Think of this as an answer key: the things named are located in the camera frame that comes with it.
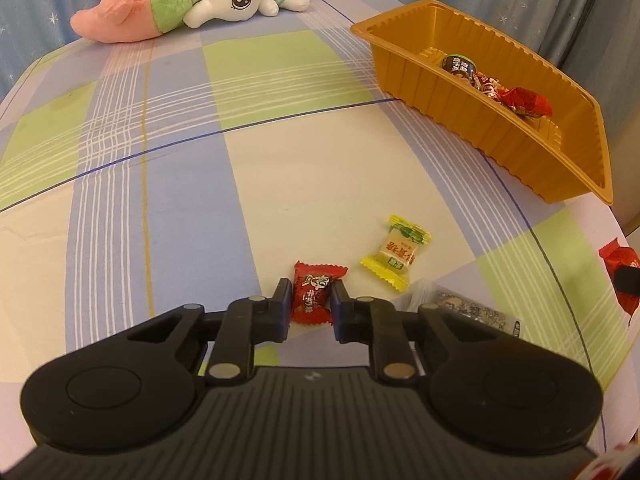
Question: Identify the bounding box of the orange ribbed plastic tray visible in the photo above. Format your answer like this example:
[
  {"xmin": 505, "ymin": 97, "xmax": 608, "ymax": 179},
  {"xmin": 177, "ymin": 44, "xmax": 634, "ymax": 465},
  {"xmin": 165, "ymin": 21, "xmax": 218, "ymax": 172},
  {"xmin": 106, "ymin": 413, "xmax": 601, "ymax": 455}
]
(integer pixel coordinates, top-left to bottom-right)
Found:
[{"xmin": 350, "ymin": 0, "xmax": 614, "ymax": 206}]

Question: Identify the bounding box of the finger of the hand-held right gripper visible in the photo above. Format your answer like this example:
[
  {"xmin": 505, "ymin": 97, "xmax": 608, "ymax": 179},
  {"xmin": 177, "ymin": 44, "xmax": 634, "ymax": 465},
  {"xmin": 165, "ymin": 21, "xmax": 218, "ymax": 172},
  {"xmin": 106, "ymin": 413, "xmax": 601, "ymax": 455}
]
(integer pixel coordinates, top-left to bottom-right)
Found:
[{"xmin": 614, "ymin": 266, "xmax": 640, "ymax": 295}]

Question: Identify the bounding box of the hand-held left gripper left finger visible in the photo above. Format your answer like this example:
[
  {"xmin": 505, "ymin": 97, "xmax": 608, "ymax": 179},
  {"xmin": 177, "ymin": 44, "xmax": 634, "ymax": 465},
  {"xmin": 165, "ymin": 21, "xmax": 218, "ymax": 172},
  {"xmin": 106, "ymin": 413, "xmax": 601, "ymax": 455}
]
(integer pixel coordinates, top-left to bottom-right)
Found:
[{"xmin": 122, "ymin": 277, "xmax": 293, "ymax": 387}]

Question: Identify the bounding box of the plaid bed sheet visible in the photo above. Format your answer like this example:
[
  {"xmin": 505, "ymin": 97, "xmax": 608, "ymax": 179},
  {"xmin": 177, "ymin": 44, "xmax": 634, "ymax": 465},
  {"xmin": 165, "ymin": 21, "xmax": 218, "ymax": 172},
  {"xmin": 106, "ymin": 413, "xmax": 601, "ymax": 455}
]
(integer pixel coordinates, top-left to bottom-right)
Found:
[{"xmin": 0, "ymin": 0, "xmax": 636, "ymax": 461}]

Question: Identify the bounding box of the red snack packet gold print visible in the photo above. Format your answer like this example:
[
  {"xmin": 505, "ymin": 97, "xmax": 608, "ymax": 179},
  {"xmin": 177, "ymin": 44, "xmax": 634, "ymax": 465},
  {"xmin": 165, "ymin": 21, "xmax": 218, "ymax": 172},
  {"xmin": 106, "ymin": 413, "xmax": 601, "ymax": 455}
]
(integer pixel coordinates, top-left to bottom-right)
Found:
[{"xmin": 598, "ymin": 240, "xmax": 640, "ymax": 316}]

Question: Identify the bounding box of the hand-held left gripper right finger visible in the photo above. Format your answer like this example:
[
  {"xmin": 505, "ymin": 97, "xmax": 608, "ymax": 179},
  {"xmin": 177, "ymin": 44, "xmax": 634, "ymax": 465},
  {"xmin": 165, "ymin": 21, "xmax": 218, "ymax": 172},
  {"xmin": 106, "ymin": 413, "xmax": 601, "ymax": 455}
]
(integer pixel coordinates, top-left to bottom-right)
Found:
[{"xmin": 330, "ymin": 280, "xmax": 505, "ymax": 387}]

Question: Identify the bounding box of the red white printed cloth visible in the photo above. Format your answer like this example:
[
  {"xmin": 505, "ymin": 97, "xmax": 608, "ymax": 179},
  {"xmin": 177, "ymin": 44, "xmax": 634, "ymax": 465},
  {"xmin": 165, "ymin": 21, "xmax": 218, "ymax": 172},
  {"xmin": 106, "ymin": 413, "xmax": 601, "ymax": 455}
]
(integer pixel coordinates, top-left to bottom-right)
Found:
[{"xmin": 575, "ymin": 442, "xmax": 640, "ymax": 480}]

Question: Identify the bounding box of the clear dark snack packet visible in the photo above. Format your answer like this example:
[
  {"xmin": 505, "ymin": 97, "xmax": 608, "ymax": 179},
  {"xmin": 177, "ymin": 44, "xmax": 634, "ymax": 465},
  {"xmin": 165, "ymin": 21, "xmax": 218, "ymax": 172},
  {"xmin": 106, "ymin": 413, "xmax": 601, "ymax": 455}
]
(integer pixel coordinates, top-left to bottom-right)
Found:
[{"xmin": 395, "ymin": 280, "xmax": 523, "ymax": 338}]

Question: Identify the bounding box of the blue star curtain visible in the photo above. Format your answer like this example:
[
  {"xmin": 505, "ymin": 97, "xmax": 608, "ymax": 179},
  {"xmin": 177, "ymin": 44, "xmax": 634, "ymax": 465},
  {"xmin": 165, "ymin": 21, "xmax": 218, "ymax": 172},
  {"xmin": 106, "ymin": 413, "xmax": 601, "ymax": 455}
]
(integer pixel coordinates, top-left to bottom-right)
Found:
[{"xmin": 0, "ymin": 0, "xmax": 640, "ymax": 236}]

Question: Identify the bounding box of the yellow wrapped candy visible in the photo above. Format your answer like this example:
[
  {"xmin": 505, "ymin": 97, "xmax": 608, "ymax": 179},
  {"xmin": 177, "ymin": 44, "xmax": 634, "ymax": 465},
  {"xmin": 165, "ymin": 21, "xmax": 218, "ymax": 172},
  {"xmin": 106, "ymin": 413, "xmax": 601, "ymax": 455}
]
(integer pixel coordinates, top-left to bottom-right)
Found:
[{"xmin": 360, "ymin": 215, "xmax": 432, "ymax": 292}]

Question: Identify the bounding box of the long green black snack packet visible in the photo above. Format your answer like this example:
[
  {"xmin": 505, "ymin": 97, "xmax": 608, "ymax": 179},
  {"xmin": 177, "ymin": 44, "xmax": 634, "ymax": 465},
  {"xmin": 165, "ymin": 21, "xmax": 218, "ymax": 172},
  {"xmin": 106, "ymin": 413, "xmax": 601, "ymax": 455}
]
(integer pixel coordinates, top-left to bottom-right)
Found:
[{"xmin": 440, "ymin": 52, "xmax": 478, "ymax": 81}]

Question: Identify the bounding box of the red snack packet white print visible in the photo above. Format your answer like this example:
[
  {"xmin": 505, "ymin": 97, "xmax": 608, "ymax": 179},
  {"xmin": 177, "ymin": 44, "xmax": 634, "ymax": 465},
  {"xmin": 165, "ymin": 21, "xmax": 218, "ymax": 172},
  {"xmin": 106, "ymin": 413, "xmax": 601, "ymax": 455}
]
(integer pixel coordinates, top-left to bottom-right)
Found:
[{"xmin": 497, "ymin": 86, "xmax": 554, "ymax": 118}]

